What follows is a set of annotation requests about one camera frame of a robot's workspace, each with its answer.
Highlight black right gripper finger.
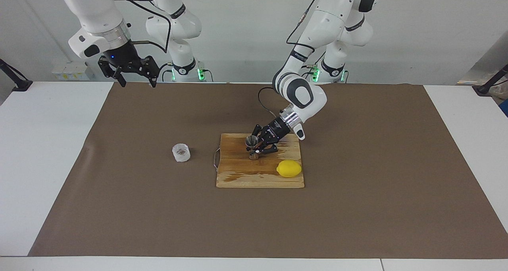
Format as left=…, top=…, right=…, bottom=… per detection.
left=98, top=56, right=127, bottom=88
left=137, top=56, right=160, bottom=88

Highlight steel double jigger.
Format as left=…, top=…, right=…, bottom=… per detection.
left=245, top=135, right=262, bottom=161

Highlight clear plastic cup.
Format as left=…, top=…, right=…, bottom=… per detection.
left=172, top=143, right=191, bottom=163

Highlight yellow lemon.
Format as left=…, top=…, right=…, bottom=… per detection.
left=276, top=160, right=302, bottom=178

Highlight white box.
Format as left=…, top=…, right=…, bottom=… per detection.
left=52, top=62, right=94, bottom=81

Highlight wooden cutting board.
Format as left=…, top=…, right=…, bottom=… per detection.
left=214, top=133, right=305, bottom=189

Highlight black clamp stand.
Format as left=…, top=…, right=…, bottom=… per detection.
left=0, top=59, right=33, bottom=92
left=472, top=64, right=508, bottom=97

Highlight brown table mat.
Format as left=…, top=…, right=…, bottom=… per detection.
left=28, top=83, right=508, bottom=259

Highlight clear plastic bag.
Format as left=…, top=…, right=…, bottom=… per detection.
left=489, top=84, right=508, bottom=101

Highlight black right base cables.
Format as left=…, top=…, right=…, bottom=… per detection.
left=160, top=63, right=175, bottom=82

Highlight black base cables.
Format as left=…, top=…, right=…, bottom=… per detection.
left=160, top=63, right=175, bottom=82
left=302, top=52, right=327, bottom=82

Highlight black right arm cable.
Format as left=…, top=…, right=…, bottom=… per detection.
left=113, top=0, right=172, bottom=54

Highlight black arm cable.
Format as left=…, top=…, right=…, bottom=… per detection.
left=257, top=0, right=326, bottom=117
left=113, top=0, right=172, bottom=54

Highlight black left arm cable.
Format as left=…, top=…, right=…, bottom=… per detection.
left=257, top=0, right=326, bottom=117

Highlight black left base cables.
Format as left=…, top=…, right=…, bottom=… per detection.
left=302, top=52, right=327, bottom=82

